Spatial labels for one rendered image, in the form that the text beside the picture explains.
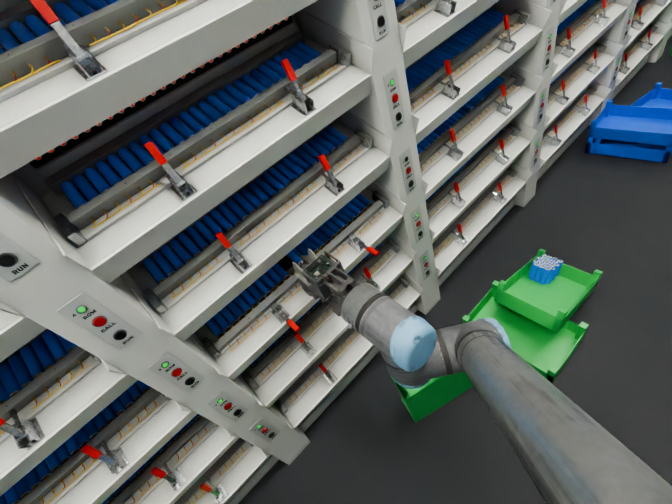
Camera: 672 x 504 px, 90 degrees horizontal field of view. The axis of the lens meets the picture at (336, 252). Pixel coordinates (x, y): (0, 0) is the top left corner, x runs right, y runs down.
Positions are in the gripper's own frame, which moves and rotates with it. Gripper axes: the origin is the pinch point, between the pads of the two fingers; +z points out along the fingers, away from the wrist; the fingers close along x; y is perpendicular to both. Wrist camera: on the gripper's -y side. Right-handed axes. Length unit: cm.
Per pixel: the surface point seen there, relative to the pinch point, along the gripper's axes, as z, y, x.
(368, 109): -0.3, 23.2, -31.2
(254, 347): -4.0, -6.6, 21.0
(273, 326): -3.4, -6.3, 14.7
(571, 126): -5, -44, -143
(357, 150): 2.1, 14.5, -27.1
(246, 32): -1.5, 47.0, -10.0
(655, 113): -29, -48, -169
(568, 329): -47, -57, -53
